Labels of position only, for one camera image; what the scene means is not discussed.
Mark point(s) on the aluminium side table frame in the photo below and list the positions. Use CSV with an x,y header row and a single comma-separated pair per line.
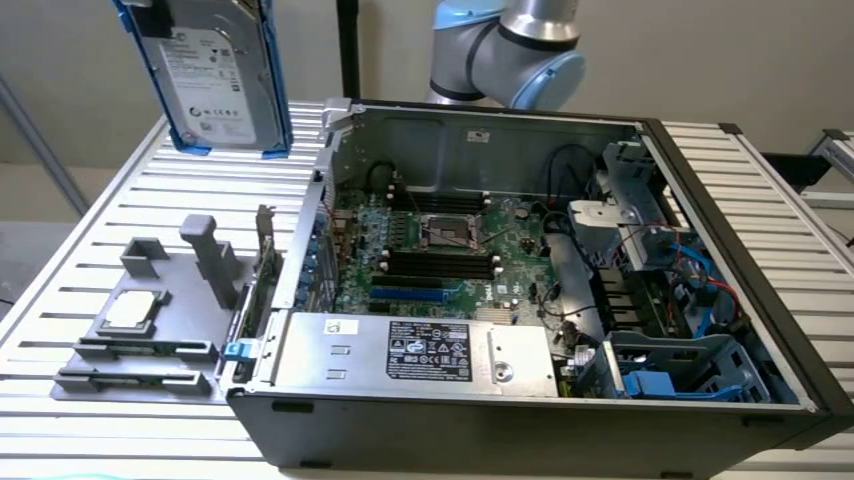
x,y
830,150

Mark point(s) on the black vertical pole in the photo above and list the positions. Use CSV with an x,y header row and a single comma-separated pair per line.
x,y
348,45

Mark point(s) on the silver power supply unit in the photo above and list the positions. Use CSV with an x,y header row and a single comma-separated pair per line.
x,y
413,360

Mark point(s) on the blue plastic disk bay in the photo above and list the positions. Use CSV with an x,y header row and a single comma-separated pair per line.
x,y
687,365

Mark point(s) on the blue expansion slot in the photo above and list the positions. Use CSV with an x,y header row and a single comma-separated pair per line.
x,y
407,294

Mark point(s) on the black open PC case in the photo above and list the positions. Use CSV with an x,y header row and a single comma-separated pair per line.
x,y
507,430

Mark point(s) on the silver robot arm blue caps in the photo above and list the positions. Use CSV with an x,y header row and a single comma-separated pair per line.
x,y
493,55

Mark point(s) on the green motherboard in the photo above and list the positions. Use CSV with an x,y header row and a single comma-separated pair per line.
x,y
460,295

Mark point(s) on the blue case latch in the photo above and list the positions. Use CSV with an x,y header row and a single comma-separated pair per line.
x,y
238,350

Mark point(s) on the green graphics card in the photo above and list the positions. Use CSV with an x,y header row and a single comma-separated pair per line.
x,y
262,280

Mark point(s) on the silver CPU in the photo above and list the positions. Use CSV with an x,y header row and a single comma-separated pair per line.
x,y
134,307

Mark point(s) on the black RAM slot bank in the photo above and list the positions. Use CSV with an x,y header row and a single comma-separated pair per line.
x,y
440,264
440,200

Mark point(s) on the silver hard disk white label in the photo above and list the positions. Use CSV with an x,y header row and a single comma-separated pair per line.
x,y
209,75

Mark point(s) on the grey plastic parts rack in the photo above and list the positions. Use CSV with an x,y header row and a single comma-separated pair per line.
x,y
180,280

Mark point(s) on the grey metal frame leg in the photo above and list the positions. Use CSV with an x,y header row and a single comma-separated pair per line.
x,y
40,145

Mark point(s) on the blue plastic disk carrier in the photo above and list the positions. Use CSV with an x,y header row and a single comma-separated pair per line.
x,y
274,90

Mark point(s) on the CPU socket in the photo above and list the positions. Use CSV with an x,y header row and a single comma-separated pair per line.
x,y
449,232

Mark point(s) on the grey metal disk bay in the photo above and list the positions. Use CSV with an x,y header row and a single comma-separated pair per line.
x,y
620,210

